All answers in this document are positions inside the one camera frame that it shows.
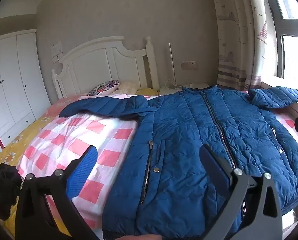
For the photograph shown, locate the wall socket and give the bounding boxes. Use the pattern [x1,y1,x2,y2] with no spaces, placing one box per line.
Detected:
[181,61,198,70]

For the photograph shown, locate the yellow floral bed sheet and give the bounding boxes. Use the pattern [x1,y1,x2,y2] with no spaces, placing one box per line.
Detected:
[0,96,74,240]

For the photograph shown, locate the blue puffer jacket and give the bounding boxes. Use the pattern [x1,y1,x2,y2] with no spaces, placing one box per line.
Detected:
[59,85,298,240]

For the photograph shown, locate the colourful patterned pillow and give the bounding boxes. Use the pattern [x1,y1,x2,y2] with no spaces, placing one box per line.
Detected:
[86,80,121,97]

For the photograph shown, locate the window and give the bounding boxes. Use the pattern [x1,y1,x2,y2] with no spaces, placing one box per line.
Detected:
[260,0,298,80]

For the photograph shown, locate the person's orange clothing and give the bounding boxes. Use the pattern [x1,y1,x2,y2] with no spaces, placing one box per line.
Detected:
[119,234,164,240]

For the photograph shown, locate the white wardrobe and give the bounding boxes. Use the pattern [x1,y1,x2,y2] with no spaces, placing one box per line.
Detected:
[0,29,52,155]

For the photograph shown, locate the printed curtain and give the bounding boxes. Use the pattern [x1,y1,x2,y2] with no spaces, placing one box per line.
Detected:
[209,0,274,92]

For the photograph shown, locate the white bedside table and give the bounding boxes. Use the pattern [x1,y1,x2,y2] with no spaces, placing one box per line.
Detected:
[160,82,210,96]

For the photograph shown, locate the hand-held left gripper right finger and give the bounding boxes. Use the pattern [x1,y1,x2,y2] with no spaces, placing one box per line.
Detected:
[196,144,283,240]

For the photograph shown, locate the black cloth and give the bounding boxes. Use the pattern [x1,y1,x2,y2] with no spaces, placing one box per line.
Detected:
[0,164,23,220]

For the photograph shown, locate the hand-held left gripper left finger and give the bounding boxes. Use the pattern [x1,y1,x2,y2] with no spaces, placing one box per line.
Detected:
[15,145,101,240]

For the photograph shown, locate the white bed headboard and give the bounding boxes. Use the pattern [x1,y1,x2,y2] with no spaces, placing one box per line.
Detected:
[51,36,159,99]

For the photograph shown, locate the cream plush cushion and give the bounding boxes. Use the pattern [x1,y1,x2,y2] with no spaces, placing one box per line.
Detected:
[118,81,139,95]

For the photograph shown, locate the pink white checked blanket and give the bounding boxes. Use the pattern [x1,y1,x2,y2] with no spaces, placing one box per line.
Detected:
[15,90,298,230]

